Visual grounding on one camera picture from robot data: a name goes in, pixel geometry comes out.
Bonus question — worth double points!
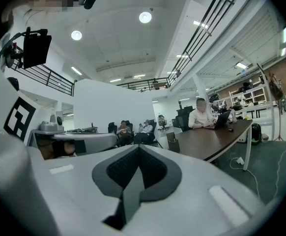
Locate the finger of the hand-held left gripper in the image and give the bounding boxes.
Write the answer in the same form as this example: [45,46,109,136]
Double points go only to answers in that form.
[53,132,117,157]

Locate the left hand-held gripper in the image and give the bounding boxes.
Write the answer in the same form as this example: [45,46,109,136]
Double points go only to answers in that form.
[0,44,67,148]

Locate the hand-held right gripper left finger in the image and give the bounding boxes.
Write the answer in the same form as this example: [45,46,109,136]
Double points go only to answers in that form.
[26,143,141,236]

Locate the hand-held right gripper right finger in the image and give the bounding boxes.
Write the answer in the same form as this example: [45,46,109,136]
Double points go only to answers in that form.
[122,143,266,236]

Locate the small dark brown box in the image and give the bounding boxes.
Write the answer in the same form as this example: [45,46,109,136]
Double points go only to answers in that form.
[166,131,181,154]

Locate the grey device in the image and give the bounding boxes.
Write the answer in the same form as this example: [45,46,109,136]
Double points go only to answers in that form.
[40,120,65,133]

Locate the black metal railing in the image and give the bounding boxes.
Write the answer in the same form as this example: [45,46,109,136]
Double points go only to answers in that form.
[169,0,245,84]
[9,62,75,97]
[115,77,171,91]

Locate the black chest-mounted box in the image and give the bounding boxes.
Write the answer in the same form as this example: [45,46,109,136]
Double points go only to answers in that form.
[22,27,53,70]

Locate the white table leg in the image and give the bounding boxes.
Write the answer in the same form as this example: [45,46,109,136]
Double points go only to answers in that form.
[242,125,254,171]

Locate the white box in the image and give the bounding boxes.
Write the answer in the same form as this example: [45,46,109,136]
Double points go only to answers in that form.
[237,131,249,144]

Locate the grey laptop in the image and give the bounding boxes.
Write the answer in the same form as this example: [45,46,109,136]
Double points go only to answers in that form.
[205,110,231,130]

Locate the person's torso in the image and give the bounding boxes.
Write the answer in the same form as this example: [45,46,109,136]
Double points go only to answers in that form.
[0,5,50,68]

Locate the black and green backpack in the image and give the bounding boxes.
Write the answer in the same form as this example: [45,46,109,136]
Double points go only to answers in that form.
[251,122,263,147]

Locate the round ceiling lamp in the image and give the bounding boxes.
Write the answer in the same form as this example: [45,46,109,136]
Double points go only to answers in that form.
[139,11,153,24]
[70,30,83,41]

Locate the white column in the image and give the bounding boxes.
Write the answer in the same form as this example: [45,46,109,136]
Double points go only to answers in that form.
[193,74,209,103]

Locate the white shelf unit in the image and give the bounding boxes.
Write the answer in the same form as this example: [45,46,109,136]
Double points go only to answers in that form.
[228,86,273,119]

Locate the dried plant on stand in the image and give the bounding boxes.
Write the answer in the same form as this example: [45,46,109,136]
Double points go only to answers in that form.
[267,72,286,143]

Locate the white floor cable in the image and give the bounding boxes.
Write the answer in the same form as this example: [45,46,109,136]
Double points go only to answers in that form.
[229,152,261,197]
[272,146,286,199]

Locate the black cable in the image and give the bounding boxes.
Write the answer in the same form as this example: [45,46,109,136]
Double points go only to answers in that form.
[0,31,29,64]

